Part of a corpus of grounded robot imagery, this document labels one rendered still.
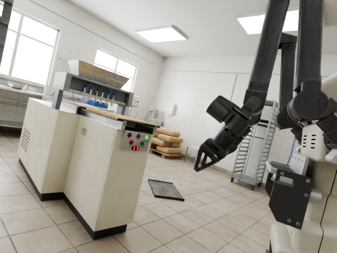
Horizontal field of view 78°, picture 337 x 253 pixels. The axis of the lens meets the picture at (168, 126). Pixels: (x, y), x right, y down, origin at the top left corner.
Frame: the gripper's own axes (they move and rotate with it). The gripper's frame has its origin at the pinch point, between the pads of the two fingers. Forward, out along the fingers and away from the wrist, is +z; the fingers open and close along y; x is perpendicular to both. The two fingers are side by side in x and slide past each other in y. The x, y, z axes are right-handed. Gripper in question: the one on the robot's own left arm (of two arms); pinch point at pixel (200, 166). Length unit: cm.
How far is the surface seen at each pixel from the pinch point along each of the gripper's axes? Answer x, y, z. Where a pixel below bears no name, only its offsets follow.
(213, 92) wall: -151, -508, -54
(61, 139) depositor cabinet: -115, -74, 87
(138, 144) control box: -52, -72, 38
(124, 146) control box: -55, -62, 42
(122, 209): -31, -75, 86
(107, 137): -71, -61, 47
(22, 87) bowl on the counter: -355, -187, 163
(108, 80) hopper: -136, -107, 25
